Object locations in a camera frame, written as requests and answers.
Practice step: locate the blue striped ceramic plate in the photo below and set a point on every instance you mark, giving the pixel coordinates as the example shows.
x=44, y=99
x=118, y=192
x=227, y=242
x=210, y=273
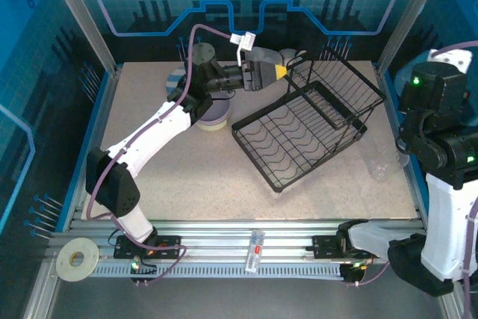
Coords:
x=173, y=80

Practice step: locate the purple ceramic bowl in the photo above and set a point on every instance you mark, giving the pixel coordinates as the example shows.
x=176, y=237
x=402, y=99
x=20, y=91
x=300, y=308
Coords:
x=218, y=111

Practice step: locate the pale green ceramic bowl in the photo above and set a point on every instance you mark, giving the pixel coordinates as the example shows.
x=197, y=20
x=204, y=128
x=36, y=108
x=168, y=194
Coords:
x=213, y=126

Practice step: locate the clear faceted drinking glass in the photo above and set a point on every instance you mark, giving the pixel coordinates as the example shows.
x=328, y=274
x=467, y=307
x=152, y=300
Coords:
x=384, y=166

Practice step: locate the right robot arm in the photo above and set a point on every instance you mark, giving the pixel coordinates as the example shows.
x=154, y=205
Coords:
x=448, y=229

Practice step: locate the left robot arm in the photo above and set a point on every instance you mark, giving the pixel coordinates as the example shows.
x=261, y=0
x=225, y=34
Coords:
x=149, y=136

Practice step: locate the black controller board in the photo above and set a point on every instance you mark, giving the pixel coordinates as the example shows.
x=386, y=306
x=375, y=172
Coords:
x=149, y=268
x=354, y=276

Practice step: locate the white tape roll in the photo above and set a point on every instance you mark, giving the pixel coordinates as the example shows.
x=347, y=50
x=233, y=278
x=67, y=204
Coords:
x=89, y=259

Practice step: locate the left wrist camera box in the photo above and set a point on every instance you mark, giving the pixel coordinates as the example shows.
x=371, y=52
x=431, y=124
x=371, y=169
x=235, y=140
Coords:
x=244, y=40

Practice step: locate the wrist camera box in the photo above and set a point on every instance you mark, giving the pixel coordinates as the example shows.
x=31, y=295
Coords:
x=244, y=40
x=453, y=60

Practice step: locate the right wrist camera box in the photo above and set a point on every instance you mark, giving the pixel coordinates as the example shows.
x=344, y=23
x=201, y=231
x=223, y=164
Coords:
x=453, y=60

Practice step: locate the aluminium enclosure post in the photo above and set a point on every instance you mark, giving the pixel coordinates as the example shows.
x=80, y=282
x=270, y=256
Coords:
x=84, y=16
x=411, y=16

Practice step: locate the aluminium frame rail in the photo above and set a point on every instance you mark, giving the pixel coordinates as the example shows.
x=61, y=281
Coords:
x=216, y=244

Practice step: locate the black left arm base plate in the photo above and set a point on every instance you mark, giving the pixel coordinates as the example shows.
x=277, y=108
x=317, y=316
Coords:
x=173, y=251

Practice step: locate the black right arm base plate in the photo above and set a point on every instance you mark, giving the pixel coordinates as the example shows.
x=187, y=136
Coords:
x=325, y=247

